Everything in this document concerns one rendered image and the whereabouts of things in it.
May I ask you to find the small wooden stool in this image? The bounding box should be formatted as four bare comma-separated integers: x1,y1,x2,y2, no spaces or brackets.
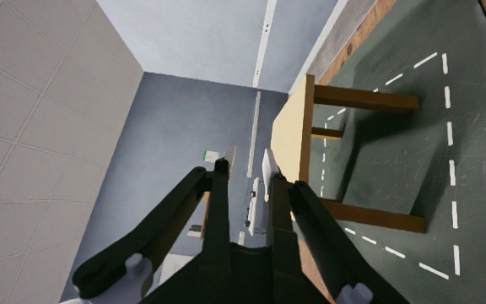
270,73,425,234

